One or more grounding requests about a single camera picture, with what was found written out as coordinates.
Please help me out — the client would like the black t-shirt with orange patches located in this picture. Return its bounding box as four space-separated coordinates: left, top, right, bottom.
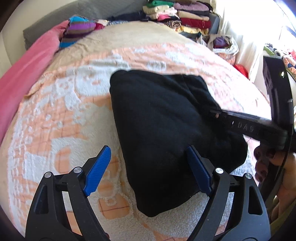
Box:
110 70 248 217

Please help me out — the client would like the floral fabric bag with clothes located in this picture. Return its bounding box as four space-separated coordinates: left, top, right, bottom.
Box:
202 34 239 66

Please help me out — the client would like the pile of folded clothes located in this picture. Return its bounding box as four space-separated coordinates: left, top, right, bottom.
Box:
142 1 220 36

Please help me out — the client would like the right hand with red nails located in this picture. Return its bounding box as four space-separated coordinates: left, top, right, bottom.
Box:
254 146 295 221

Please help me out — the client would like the orange white floral bedspread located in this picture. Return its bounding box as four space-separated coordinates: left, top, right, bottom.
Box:
1 43 270 240

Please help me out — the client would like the red plastic bag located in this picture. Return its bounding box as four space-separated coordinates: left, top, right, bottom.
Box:
233 64 249 78

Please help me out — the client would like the lime green sleeve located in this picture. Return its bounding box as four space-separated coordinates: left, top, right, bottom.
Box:
268 196 295 236

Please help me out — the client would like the pink fleece blanket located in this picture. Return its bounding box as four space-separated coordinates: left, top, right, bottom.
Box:
1 20 69 140

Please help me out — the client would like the beige bed sheet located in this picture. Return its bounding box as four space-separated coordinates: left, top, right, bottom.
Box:
48 21 193 71

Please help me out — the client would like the striped colourful cushion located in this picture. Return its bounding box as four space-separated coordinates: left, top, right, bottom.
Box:
59 16 96 49

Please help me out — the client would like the dark navy garment by headboard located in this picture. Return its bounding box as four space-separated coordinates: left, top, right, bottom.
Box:
107 11 147 22

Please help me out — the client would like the grey upholstered headboard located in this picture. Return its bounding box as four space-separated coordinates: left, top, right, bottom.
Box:
22 0 149 50

